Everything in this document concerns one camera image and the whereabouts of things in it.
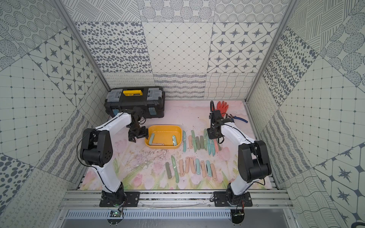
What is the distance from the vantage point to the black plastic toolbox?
973 mm

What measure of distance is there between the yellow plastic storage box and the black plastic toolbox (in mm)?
128

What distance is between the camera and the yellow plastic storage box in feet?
3.12
